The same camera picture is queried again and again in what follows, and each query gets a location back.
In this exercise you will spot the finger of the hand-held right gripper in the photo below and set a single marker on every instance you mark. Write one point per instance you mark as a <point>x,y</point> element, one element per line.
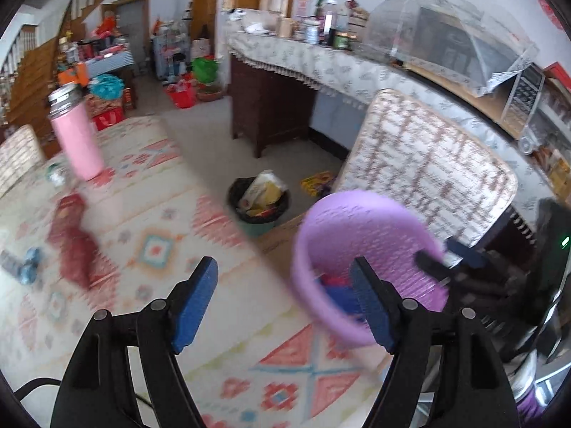
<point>430,262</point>
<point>466,254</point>

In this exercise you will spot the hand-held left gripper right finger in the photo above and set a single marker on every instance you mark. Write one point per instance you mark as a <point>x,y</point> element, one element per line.
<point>370,307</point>

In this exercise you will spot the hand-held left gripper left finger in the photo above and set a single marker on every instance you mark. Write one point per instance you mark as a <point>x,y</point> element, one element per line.
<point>196,307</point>

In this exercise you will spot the blue cardboard box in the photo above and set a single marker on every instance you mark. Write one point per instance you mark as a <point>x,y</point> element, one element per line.
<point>343,298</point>

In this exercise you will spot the purple plastic basket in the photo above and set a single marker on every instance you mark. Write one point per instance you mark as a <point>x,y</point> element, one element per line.
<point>357,232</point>

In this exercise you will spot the light blue small box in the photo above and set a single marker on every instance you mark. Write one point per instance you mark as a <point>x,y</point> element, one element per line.
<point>30,266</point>

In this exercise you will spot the trash bin with black bag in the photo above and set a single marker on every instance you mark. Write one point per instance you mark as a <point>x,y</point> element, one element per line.
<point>258,205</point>

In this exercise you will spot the brown cardboard box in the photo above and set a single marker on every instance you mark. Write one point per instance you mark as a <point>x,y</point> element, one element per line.
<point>281,236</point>

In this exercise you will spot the torn red carton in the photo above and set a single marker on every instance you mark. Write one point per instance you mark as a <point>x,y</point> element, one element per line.
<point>78,254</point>

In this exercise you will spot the yellow box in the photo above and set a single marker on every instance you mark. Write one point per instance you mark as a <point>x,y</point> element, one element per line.
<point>317,184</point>

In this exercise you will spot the microwave oven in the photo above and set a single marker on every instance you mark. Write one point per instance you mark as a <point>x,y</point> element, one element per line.
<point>524,93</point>

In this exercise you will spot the small glass jar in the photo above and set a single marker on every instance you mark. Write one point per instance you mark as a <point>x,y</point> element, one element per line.
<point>55,174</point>

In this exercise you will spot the pink thermos flask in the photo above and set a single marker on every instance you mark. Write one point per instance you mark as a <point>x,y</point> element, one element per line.
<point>76,142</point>

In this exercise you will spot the leaf print tasselled cloth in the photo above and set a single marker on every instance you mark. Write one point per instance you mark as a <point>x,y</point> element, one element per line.
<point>339,71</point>

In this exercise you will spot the red shopping basket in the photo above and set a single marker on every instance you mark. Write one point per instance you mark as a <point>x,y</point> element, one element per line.
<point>182,94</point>

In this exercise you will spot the dark wooden sideboard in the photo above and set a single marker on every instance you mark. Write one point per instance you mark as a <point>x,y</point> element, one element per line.
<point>267,98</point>

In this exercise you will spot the mesh food cover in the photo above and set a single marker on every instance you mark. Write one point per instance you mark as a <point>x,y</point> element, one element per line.
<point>446,31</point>

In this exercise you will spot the green bag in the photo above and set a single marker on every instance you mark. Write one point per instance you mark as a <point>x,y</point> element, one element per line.
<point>205,69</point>

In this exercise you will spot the teal bag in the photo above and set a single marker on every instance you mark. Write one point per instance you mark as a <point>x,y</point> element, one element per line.
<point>106,86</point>

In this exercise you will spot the metal storage rack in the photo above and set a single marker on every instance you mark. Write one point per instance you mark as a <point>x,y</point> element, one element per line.
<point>169,51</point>

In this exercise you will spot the checkered cloth side table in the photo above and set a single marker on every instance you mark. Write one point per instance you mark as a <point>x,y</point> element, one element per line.
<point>107,60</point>

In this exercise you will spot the orange bag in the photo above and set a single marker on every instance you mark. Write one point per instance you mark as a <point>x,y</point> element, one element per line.
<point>72,75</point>

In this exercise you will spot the dark liquid bottle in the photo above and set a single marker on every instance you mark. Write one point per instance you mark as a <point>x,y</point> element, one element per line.
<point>330,15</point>

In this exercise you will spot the wooden canister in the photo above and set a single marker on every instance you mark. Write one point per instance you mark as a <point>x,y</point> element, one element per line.
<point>285,27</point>

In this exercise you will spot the small desk calendar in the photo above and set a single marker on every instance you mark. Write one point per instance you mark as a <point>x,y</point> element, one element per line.
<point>303,8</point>

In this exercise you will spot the wooden staircase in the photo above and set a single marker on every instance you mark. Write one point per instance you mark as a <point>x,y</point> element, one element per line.
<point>40,53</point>

